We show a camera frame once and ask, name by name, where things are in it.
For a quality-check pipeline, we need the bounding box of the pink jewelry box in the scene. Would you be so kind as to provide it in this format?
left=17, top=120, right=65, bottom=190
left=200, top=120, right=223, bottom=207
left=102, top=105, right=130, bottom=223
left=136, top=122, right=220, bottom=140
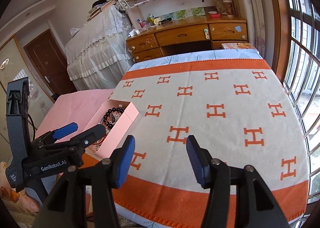
left=85, top=100, right=139, bottom=160

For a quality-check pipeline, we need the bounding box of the window with metal grille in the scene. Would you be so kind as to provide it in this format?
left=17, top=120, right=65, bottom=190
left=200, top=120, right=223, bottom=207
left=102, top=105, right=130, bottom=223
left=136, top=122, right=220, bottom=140
left=284, top=0, right=319, bottom=212

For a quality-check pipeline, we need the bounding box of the wooden desk with drawers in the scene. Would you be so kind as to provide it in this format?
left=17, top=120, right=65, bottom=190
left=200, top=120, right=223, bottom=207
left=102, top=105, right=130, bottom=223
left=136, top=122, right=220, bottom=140
left=126, top=15, right=248, bottom=62

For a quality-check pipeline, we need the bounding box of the left hand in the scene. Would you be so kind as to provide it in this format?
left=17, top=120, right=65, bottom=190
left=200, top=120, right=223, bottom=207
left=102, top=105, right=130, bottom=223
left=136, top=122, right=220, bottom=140
left=19, top=190, right=40, bottom=213

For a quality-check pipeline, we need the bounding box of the magazine on bed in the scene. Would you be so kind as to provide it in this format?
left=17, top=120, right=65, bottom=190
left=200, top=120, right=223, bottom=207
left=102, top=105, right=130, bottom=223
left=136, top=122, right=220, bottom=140
left=221, top=42, right=256, bottom=50

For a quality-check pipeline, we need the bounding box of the blue patterned bed sheet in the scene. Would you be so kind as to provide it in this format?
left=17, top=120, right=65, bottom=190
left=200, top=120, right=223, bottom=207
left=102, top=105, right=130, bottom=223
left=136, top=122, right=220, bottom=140
left=129, top=49, right=262, bottom=71

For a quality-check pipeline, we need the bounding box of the beige curtain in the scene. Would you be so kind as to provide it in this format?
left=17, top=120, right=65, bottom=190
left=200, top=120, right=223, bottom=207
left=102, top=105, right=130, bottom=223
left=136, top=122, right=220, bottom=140
left=233, top=0, right=274, bottom=66

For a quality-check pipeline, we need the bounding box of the black bead bracelet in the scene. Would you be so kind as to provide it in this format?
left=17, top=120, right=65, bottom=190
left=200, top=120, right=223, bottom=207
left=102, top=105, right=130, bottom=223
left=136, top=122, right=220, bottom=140
left=102, top=107, right=125, bottom=130

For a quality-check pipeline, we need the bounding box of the white charging cable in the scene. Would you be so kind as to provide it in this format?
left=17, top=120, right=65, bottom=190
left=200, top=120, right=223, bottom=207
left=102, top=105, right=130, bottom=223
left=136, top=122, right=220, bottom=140
left=123, top=29, right=141, bottom=69

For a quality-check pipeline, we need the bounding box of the pink bed sheet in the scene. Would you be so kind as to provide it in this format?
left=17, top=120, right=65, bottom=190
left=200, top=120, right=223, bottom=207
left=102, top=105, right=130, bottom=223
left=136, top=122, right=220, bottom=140
left=35, top=89, right=113, bottom=142

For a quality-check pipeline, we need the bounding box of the lace covered piano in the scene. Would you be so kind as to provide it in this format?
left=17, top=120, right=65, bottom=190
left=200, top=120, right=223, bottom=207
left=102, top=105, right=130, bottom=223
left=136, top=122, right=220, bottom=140
left=65, top=5, right=134, bottom=91

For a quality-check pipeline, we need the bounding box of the orange H pattern blanket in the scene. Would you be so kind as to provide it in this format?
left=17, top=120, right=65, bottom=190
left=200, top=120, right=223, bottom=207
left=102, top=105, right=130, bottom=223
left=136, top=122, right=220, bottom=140
left=88, top=59, right=309, bottom=227

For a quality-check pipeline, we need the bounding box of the brown wooden door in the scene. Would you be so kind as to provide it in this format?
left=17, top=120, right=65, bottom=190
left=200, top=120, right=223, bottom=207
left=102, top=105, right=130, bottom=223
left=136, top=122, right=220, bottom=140
left=24, top=29, right=76, bottom=97

